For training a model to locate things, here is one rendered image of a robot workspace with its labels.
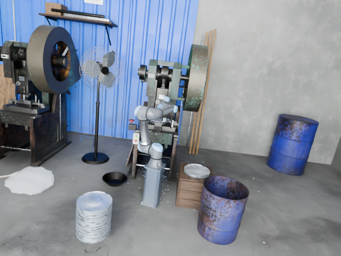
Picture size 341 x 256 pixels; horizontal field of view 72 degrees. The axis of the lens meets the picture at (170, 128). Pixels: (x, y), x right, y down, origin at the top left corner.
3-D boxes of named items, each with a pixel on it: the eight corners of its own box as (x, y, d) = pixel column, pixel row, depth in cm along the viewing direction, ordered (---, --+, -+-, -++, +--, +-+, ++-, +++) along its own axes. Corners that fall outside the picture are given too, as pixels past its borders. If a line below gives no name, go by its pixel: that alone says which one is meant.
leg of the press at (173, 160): (176, 184, 304) (185, 117, 279) (167, 183, 304) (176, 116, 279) (176, 156, 392) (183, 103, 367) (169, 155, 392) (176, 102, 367)
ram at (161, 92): (165, 112, 297) (168, 88, 289) (154, 110, 297) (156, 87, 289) (166, 109, 314) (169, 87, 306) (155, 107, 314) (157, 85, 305)
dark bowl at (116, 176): (124, 190, 275) (124, 185, 273) (98, 187, 275) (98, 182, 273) (129, 178, 304) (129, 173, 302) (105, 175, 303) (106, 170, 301)
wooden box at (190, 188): (209, 211, 257) (215, 183, 247) (175, 206, 258) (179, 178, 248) (206, 192, 295) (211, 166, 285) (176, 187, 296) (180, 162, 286)
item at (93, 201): (119, 199, 206) (119, 198, 206) (94, 217, 181) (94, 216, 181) (94, 188, 218) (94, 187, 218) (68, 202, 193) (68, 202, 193)
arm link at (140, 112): (149, 157, 244) (145, 110, 215) (137, 153, 250) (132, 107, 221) (155, 150, 253) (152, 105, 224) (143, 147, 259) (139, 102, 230)
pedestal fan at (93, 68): (110, 169, 320) (117, 46, 276) (63, 163, 319) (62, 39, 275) (128, 139, 439) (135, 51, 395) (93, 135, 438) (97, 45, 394)
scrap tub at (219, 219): (243, 249, 209) (256, 202, 196) (197, 244, 209) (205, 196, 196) (232, 218, 250) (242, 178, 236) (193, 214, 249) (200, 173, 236)
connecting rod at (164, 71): (166, 95, 294) (170, 66, 284) (157, 93, 293) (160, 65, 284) (167, 92, 314) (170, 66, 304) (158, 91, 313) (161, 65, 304)
